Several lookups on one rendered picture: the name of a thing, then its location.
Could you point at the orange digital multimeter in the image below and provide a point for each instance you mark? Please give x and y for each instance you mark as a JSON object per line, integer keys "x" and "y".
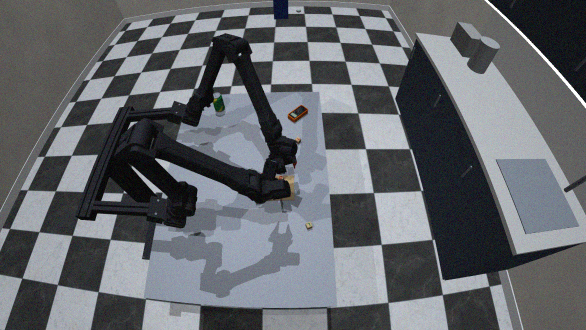
{"x": 297, "y": 113}

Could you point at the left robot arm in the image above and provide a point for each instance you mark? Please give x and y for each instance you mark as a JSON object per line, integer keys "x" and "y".
{"x": 230, "y": 46}

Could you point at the tan camouflage-patterned mat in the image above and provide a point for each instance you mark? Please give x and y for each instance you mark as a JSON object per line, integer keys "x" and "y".
{"x": 290, "y": 179}

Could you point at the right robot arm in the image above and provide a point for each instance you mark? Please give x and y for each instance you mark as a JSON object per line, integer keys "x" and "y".
{"x": 134, "y": 148}

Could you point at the green soda can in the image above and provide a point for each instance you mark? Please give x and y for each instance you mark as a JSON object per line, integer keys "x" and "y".
{"x": 218, "y": 102}

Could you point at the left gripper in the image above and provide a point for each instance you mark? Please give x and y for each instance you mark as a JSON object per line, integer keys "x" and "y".
{"x": 290, "y": 160}

